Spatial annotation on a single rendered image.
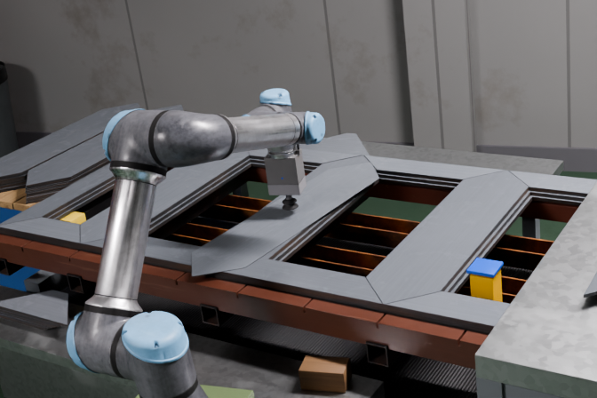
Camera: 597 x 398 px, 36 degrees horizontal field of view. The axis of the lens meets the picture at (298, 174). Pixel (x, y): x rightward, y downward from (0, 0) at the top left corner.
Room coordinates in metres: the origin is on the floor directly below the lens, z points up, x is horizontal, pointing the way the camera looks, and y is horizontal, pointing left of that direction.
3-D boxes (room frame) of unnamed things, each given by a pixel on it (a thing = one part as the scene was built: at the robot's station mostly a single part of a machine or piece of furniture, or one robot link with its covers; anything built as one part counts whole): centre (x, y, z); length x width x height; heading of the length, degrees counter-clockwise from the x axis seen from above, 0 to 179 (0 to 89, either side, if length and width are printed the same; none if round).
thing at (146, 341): (1.51, 0.32, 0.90); 0.13 x 0.12 x 0.14; 56
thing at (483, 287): (1.69, -0.36, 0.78); 0.05 x 0.05 x 0.19; 55
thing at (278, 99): (2.17, 0.03, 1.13); 0.09 x 0.08 x 0.11; 146
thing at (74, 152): (3.00, 0.71, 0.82); 0.80 x 0.40 x 0.06; 145
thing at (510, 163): (2.73, -0.23, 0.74); 1.20 x 0.26 x 0.03; 55
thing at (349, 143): (2.82, -0.10, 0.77); 0.45 x 0.20 x 0.04; 55
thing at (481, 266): (1.69, -0.36, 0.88); 0.06 x 0.06 x 0.02; 55
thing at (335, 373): (1.64, 0.00, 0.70); 0.10 x 0.06 x 0.05; 70
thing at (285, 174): (2.19, 0.03, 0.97); 0.10 x 0.09 x 0.16; 161
